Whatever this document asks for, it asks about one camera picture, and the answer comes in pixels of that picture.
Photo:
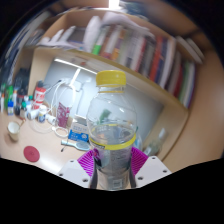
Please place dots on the cream ceramic cup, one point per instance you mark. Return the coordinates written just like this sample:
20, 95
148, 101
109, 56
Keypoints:
14, 130

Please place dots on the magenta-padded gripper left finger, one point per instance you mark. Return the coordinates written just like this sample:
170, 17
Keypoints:
74, 171

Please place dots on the flat round red coaster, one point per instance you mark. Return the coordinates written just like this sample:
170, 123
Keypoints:
31, 154

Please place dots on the white bottle with blue label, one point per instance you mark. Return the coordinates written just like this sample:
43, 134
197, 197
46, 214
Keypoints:
10, 108

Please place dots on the light blue hairbrush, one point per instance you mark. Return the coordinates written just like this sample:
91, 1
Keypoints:
80, 145

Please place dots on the tall clear glass bottle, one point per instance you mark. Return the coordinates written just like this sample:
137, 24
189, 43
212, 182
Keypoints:
155, 143

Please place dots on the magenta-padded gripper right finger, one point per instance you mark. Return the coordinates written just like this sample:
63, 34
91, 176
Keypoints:
151, 170

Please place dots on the red and white canister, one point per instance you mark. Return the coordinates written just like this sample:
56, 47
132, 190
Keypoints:
40, 98

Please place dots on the white power strip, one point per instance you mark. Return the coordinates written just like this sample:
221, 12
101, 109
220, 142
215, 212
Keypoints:
71, 84

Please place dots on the white led desk lamp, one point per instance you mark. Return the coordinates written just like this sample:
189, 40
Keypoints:
75, 66

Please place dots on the wooden shelf unit with books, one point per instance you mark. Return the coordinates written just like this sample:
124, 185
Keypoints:
156, 60

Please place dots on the clear yellow-capped drink bottle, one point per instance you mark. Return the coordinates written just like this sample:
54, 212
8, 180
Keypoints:
111, 126

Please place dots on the ceiling light tube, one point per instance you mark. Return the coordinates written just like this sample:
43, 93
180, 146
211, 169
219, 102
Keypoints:
114, 3

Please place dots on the pink pouch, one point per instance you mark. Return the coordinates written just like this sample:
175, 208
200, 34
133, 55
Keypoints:
63, 115

